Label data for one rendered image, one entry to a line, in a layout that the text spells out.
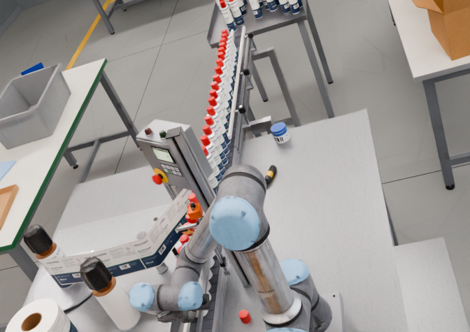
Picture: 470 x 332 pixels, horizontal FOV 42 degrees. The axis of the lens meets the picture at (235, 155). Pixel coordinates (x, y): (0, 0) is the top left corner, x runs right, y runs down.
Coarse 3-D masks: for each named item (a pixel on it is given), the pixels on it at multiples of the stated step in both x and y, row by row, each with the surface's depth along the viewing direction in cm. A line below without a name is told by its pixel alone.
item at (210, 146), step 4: (204, 136) 250; (204, 140) 249; (208, 140) 250; (204, 144) 250; (208, 144) 250; (212, 144) 251; (208, 148) 250; (212, 148) 251; (212, 152) 252; (216, 152) 253; (216, 156) 253; (216, 160) 254; (220, 160) 256; (220, 164) 256; (220, 168) 257; (224, 168) 258; (220, 172) 257; (224, 172) 258
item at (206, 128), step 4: (204, 128) 255; (208, 128) 255; (204, 132) 256; (208, 132) 256; (212, 132) 258; (208, 136) 256; (212, 136) 256; (216, 136) 258; (212, 140) 257; (216, 140) 258; (216, 144) 259; (216, 148) 259; (220, 148) 261; (220, 152) 261; (224, 152) 264; (220, 156) 262; (224, 156) 263; (224, 160) 264; (224, 164) 264
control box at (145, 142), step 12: (156, 120) 191; (144, 132) 188; (156, 132) 185; (192, 132) 182; (144, 144) 186; (156, 144) 181; (168, 144) 178; (192, 144) 183; (204, 156) 187; (156, 168) 192; (180, 168) 182; (204, 168) 188; (168, 180) 192; (180, 180) 187
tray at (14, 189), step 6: (12, 186) 332; (0, 192) 335; (6, 192) 335; (12, 192) 326; (0, 198) 332; (6, 198) 330; (12, 198) 324; (0, 204) 327; (6, 204) 318; (12, 204) 323; (0, 210) 321; (6, 210) 316; (0, 216) 317; (6, 216) 314; (0, 222) 307; (0, 228) 306
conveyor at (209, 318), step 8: (232, 152) 271; (216, 256) 222; (216, 264) 218; (216, 272) 215; (216, 280) 212; (216, 288) 209; (208, 312) 201; (208, 320) 199; (192, 328) 199; (208, 328) 196
